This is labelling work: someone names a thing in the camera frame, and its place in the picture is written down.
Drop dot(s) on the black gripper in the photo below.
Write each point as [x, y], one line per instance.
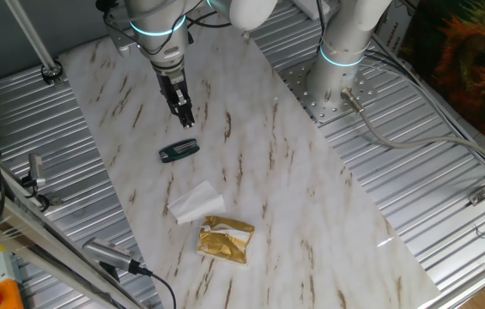
[169, 88]

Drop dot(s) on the white napkin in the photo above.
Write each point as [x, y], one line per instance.
[233, 236]
[195, 204]

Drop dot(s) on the gold tissue pack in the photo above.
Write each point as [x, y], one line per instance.
[220, 253]

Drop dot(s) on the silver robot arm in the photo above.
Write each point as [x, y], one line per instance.
[160, 17]

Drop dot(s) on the green folding hex key set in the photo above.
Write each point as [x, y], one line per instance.
[177, 151]

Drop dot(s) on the white marble pattern board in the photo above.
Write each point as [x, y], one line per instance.
[268, 193]

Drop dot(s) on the aluminium pole with black foot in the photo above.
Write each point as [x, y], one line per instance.
[32, 36]

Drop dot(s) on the cardboard box with red print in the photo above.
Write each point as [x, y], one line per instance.
[394, 26]

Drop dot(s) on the colourful patterned cloth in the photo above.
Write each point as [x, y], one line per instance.
[474, 64]

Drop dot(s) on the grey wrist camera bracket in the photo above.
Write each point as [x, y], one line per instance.
[119, 40]

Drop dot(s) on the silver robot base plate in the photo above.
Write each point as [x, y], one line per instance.
[306, 101]

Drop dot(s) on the metal camera foot bracket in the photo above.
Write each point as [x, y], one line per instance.
[53, 200]

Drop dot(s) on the silver depth camera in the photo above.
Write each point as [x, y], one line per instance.
[36, 169]
[104, 252]

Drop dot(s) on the aluminium frame bar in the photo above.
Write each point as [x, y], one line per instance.
[32, 240]

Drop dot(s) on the small metal corner bracket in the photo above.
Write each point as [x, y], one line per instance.
[479, 196]

